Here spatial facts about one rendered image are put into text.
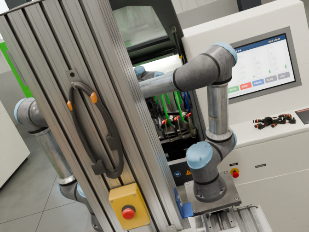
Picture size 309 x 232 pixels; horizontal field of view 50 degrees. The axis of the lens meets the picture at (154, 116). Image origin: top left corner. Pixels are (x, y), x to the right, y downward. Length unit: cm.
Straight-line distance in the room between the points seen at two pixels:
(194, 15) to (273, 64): 398
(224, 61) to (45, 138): 79
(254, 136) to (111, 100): 120
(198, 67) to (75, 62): 48
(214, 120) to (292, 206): 103
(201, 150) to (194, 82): 35
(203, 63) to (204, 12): 479
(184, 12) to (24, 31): 513
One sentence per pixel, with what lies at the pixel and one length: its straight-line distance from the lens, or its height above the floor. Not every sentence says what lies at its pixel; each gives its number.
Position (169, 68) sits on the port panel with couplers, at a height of 134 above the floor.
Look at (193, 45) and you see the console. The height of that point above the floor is 150.
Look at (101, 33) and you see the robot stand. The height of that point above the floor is 191.
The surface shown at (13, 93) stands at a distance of 667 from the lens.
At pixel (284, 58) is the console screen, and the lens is 210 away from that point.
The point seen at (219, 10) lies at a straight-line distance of 602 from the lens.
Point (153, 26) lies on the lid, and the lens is 181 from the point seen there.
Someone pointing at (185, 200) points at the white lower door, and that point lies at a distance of 214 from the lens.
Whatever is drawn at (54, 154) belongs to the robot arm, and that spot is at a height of 142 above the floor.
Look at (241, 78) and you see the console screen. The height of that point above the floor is 124.
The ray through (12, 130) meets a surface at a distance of 506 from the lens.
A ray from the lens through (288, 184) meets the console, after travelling 217.
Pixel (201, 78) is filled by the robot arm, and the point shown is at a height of 161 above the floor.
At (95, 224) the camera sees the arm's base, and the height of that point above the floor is 106.
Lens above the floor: 205
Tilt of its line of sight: 25 degrees down
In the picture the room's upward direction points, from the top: 20 degrees counter-clockwise
